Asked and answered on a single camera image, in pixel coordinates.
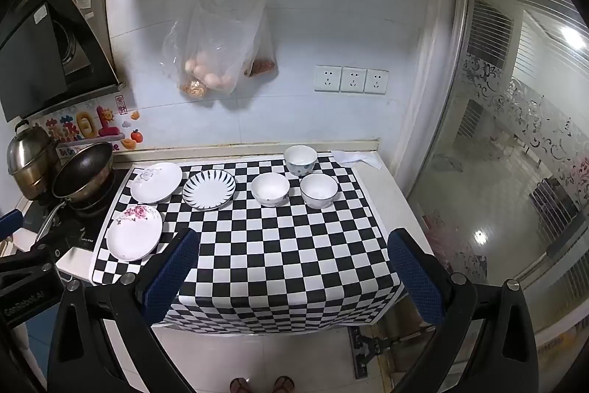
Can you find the black range hood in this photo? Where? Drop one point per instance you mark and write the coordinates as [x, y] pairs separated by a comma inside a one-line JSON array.
[[32, 52]]

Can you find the white bowl with dark rim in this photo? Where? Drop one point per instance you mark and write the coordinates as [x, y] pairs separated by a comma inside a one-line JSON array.
[[319, 189]]

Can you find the colourful wall stickers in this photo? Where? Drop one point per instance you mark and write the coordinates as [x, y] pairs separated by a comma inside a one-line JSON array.
[[87, 123]]

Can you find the white bowl with blue dots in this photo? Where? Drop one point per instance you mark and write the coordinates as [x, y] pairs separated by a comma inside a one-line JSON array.
[[300, 158]]

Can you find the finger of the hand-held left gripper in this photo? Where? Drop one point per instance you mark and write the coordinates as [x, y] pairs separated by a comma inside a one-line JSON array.
[[9, 225]]

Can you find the patterned glass sliding door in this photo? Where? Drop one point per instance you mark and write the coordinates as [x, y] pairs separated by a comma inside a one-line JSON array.
[[506, 144]]

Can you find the small clear plastic bag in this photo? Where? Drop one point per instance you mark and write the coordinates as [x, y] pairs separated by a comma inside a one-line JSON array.
[[262, 57]]

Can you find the small white bowl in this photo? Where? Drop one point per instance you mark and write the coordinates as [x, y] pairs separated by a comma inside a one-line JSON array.
[[270, 188]]

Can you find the black cooktop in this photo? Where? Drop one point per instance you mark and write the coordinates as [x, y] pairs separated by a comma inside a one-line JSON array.
[[78, 232]]

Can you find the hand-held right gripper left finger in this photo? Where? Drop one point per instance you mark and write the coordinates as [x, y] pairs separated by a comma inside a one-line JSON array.
[[172, 268]]

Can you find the white wall socket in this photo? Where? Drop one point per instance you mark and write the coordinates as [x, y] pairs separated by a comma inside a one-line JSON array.
[[376, 81], [353, 80], [327, 78]]

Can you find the person's foot in sandal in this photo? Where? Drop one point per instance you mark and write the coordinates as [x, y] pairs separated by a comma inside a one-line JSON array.
[[284, 384], [239, 384]]

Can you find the white plate with dark stripes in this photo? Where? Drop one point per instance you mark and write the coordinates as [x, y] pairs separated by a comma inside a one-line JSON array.
[[209, 190]]

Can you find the white plate with pink flowers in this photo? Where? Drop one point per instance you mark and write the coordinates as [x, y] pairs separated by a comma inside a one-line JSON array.
[[134, 234]]

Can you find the black wok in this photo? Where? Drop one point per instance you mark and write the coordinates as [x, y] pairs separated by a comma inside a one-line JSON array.
[[83, 172]]

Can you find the person's right foot in sandal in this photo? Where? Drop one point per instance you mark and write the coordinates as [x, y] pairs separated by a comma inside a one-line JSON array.
[[284, 384]]

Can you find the white cloth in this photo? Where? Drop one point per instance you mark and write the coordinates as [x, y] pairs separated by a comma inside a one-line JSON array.
[[359, 157]]

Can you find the steel pot with lid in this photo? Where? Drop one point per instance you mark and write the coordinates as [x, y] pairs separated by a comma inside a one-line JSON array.
[[27, 158]]

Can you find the person's left foot in sandal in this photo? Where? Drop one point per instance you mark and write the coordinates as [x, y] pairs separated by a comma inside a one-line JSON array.
[[239, 384]]

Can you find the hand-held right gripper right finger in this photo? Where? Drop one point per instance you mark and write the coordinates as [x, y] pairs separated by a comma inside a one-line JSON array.
[[416, 278]]

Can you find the white plate with grey flower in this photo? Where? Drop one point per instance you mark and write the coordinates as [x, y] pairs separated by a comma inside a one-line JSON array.
[[156, 183]]

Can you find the clear plastic bag with eggs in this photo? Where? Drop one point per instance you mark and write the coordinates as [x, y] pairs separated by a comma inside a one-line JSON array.
[[207, 47]]

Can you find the black and white checkered tablecloth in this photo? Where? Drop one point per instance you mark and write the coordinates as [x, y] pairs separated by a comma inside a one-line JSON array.
[[285, 245]]

